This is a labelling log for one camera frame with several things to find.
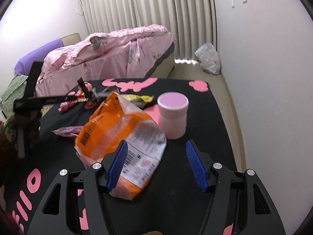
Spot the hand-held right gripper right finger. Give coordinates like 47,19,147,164
186,139,286,235

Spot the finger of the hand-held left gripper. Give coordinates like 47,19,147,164
23,61,43,98
13,94,81,114

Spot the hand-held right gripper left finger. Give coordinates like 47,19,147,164
27,139,129,235

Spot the dark gold candy wrapper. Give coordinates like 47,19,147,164
77,78,110,108

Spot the orange snack packet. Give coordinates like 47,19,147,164
74,91,167,200

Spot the pink toy figure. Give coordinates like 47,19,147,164
59,81,94,114

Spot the purple pillow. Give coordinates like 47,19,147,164
15,38,64,75

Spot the green checked cloth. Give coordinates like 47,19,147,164
0,75,28,108

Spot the purple wrapper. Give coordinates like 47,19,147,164
50,126,85,137

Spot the black pink-printed table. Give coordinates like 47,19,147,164
0,78,286,235

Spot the pink lidded container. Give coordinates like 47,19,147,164
156,91,189,140

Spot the yellow black wrapper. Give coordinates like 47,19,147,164
121,94,154,108

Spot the pink floral duvet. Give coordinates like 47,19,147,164
35,24,175,96

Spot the bed with pink sheet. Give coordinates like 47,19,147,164
15,24,177,98

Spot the white plastic bag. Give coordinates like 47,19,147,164
194,43,220,75

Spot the beige pleated curtain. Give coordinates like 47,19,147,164
79,0,218,61

